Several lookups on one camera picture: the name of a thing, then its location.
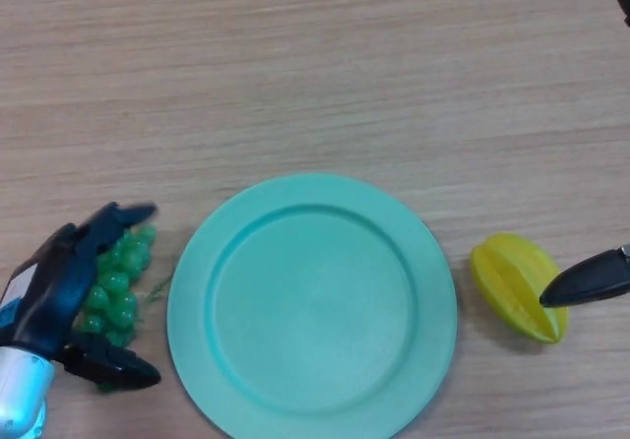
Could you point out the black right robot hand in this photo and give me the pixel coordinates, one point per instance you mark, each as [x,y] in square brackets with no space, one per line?
[585,281]

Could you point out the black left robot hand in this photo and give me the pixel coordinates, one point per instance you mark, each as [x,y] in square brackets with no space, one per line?
[49,291]

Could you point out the green grapes bunch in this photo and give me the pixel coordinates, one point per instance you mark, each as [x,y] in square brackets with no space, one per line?
[115,286]

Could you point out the turquoise round plate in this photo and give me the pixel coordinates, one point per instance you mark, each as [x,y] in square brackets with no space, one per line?
[315,306]

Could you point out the yellow starfruit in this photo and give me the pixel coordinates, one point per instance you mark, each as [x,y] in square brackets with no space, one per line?
[502,276]

